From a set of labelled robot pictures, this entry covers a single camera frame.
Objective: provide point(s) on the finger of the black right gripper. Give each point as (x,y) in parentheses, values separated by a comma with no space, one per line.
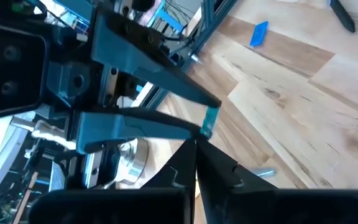
(120,127)
(126,53)

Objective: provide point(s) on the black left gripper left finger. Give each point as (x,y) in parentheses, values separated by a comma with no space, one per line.
(179,177)

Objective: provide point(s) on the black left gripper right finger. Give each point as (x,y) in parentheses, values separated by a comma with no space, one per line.
(219,177)

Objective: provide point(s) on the blue eraser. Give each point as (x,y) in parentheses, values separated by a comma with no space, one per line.
(210,121)
(258,34)

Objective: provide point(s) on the black pen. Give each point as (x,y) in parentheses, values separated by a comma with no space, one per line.
(342,15)

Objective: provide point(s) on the silver table lamp white shade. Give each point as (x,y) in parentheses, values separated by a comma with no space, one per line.
(135,161)

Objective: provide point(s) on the wooden workbench blue legs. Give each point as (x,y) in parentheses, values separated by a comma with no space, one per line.
(166,17)

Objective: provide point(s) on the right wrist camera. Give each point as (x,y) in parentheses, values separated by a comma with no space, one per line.
(11,68)

